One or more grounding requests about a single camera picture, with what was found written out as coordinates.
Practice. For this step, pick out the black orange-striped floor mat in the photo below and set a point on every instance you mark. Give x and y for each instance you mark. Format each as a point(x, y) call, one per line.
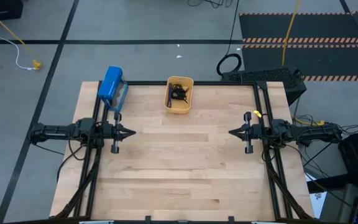
point(322, 28)

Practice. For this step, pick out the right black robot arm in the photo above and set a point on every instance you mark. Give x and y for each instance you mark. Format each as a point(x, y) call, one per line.
point(309, 132)

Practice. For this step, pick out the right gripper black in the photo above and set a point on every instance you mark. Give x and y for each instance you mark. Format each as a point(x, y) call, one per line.
point(249, 132)

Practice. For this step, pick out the white edge plate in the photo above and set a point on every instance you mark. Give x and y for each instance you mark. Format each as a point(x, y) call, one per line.
point(263, 222)

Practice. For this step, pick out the yellow plastic bin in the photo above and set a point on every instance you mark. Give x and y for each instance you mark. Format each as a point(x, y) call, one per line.
point(179, 107)

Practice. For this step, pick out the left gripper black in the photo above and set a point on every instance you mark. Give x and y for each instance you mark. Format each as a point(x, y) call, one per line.
point(116, 132)

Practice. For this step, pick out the blue plastic box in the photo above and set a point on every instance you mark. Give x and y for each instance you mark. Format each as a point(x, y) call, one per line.
point(109, 82)

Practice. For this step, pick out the black desk bar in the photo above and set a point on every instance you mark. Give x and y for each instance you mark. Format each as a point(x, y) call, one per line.
point(331, 185)

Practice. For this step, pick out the white printed sheet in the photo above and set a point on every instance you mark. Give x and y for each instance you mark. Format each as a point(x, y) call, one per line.
point(318, 202)

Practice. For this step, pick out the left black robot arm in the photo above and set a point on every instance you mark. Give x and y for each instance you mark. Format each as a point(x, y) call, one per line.
point(57, 130)

